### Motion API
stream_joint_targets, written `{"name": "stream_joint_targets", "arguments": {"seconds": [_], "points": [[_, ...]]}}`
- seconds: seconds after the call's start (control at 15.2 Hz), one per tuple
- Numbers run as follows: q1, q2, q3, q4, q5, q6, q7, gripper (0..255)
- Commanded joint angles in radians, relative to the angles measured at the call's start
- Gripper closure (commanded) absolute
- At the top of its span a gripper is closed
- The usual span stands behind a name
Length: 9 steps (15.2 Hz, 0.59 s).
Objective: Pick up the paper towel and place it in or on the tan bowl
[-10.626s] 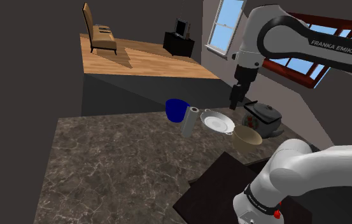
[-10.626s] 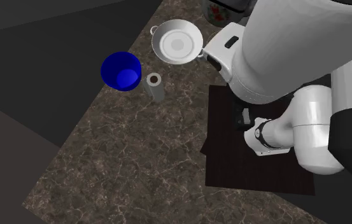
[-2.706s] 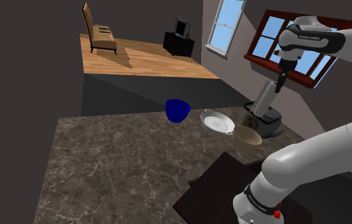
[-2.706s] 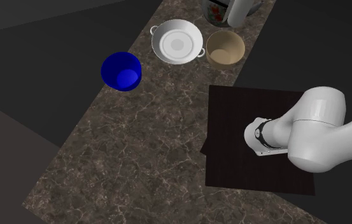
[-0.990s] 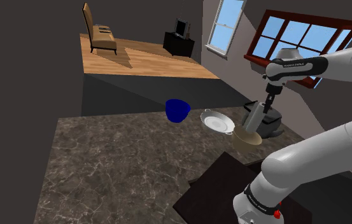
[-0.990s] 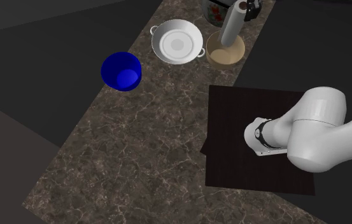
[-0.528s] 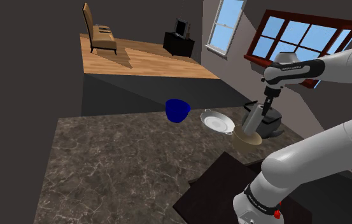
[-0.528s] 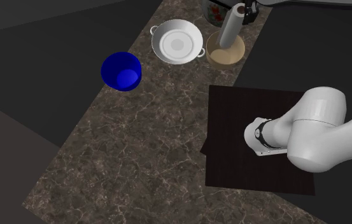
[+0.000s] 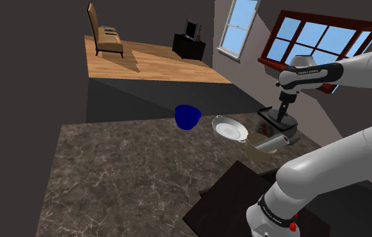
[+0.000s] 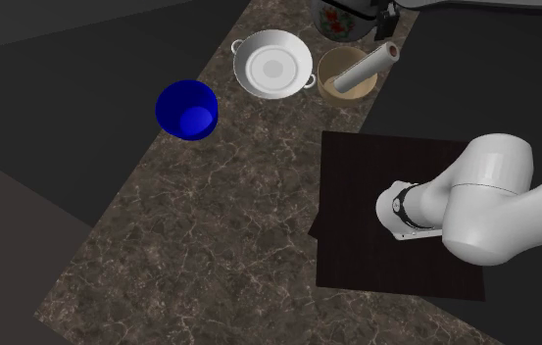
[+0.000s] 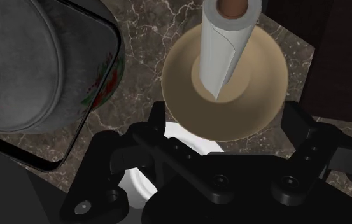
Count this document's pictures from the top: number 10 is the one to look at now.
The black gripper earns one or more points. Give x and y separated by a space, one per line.
386 21

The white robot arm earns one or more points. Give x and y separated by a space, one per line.
485 200

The grey pot with floral print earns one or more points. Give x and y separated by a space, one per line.
339 26

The white paper towel roll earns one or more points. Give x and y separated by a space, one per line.
366 67

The tan wooden bowl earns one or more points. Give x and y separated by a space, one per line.
335 59

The blue cup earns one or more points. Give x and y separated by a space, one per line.
185 110

